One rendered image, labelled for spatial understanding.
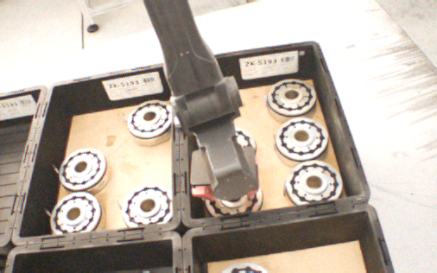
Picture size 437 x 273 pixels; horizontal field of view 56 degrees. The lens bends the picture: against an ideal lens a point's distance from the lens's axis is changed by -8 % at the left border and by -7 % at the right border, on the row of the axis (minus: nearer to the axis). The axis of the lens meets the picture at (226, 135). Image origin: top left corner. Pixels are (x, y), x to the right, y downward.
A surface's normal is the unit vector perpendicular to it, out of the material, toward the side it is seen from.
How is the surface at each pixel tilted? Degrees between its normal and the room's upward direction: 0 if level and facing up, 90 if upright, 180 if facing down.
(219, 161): 8
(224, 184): 91
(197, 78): 81
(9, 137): 0
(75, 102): 90
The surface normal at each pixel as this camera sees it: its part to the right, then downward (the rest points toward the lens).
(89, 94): 0.08, 0.76
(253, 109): -0.13, -0.63
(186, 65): 0.22, 0.62
